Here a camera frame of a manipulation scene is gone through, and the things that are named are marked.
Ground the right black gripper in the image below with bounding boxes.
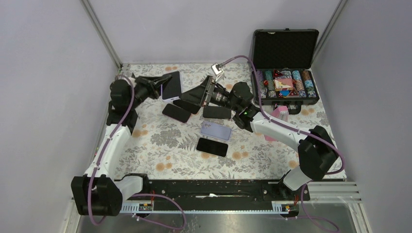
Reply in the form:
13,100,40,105
180,75,241,112

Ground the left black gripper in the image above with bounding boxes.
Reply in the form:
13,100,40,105
128,75,173,109

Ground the black phone case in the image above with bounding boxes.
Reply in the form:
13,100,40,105
172,100,201,115

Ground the lilac phone case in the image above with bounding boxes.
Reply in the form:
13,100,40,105
200,121,232,141

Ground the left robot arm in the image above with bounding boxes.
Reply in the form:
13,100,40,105
71,74,172,217

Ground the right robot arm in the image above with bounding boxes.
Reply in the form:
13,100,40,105
180,76,339,200

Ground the black poker chip case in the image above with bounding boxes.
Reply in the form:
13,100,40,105
251,29,320,115

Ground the floral tablecloth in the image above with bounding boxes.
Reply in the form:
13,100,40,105
115,63,336,180

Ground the playing cards deck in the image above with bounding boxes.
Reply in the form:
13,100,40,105
274,78,294,91

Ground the pink box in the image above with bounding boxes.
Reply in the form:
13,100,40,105
270,105,289,121

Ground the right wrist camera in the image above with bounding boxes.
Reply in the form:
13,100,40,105
211,63,224,83

